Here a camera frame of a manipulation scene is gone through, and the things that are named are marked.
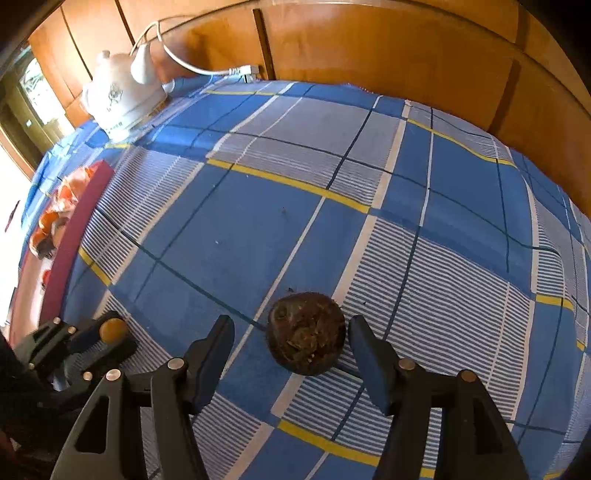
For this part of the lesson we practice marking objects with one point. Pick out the white power plug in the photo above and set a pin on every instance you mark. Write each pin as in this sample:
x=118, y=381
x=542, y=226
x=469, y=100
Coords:
x=244, y=74

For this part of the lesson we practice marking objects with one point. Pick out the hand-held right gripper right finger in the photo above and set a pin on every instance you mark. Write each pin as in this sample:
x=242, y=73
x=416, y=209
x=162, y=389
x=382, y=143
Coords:
x=364, y=355

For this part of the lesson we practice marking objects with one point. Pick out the white ceramic electric kettle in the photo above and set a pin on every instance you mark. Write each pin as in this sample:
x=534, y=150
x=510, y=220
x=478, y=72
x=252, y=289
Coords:
x=120, y=101

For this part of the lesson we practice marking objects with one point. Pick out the small yellow fruit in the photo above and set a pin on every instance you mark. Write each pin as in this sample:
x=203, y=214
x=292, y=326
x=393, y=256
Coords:
x=113, y=330

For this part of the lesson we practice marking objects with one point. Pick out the orange tangerine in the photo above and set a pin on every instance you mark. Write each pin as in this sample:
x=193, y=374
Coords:
x=47, y=220
x=38, y=240

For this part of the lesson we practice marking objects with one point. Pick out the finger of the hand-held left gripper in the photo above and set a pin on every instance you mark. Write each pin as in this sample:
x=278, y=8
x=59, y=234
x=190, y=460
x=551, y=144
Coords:
x=87, y=333
x=111, y=353

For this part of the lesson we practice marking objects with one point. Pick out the pink-rimmed white box tray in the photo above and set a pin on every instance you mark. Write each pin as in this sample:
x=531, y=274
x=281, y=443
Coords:
x=78, y=217

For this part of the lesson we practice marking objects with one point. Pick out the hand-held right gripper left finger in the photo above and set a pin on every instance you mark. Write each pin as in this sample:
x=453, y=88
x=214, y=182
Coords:
x=221, y=350

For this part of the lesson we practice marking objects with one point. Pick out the orange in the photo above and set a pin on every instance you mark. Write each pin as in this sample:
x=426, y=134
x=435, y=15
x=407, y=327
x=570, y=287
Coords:
x=74, y=184

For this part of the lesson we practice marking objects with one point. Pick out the wooden glazed door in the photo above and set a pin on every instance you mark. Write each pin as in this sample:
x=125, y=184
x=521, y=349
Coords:
x=32, y=87

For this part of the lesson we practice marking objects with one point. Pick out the blue checked tablecloth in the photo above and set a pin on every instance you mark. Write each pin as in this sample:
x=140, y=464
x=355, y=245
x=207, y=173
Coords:
x=323, y=184

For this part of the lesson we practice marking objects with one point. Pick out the wooden panelled wardrobe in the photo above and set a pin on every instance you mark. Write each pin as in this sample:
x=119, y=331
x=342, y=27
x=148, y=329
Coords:
x=392, y=55

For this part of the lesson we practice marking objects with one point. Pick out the dark brown round fruit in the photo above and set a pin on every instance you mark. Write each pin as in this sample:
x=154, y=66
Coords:
x=307, y=334

